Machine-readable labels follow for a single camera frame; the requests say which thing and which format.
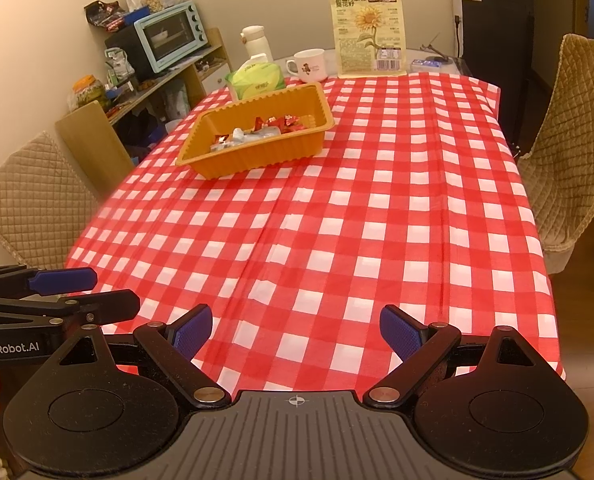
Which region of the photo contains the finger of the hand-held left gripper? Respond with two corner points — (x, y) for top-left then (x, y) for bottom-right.
(0, 265), (99, 299)
(0, 288), (142, 330)

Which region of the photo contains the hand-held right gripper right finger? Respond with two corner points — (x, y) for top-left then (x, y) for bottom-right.
(362, 304), (538, 410)

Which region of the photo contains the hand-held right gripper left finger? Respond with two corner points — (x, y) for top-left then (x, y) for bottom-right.
(51, 304), (232, 410)

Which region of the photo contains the orange plastic tray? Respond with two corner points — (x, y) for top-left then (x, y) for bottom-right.
(175, 81), (336, 180)

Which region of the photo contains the silver foil packet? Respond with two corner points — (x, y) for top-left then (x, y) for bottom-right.
(232, 127), (283, 146)

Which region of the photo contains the chair with beige quilted cover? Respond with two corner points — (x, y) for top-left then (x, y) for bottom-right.
(0, 130), (101, 271)

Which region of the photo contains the wooden shelf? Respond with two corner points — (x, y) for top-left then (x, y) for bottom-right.
(54, 27), (236, 196)

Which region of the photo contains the jar with orange lid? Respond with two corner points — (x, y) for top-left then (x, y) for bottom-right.
(68, 75), (111, 111)

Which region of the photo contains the white and green bag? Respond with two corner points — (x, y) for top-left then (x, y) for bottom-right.
(104, 47), (136, 86)

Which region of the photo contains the chair with tan quilted cover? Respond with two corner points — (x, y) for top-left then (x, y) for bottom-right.
(517, 33), (594, 277)

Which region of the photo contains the green tissue pack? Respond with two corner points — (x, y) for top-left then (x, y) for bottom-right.
(225, 61), (287, 101)

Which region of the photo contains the light blue toaster oven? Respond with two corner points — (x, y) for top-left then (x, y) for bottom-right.
(134, 1), (209, 75)

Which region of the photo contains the blue wrapped pack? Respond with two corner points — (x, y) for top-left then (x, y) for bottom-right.
(410, 57), (450, 74)

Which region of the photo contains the dark snack bag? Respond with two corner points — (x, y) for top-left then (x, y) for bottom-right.
(84, 0), (128, 29)

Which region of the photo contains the white mug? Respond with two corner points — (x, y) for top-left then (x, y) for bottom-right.
(285, 49), (328, 84)

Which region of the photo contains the white thermos bottle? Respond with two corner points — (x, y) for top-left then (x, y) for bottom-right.
(240, 25), (273, 64)

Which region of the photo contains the sunflower seed bag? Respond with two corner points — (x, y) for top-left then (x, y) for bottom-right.
(329, 0), (409, 80)

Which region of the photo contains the black refrigerator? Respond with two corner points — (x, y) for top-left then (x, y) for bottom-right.
(451, 0), (536, 147)

